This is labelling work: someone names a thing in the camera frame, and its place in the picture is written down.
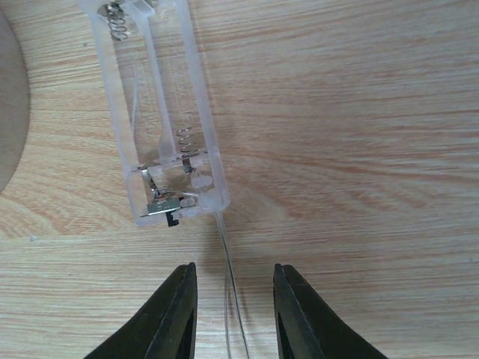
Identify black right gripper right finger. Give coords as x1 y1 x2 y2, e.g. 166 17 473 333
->
273 263 385 359

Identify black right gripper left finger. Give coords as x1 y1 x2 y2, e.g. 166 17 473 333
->
86 263 198 359

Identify clear led string lights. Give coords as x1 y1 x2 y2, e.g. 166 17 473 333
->
214 212 251 359

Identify clear plastic battery box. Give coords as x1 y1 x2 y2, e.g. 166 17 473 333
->
79 1 230 227

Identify round wooden tree base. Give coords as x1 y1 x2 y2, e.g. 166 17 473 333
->
1 15 30 188

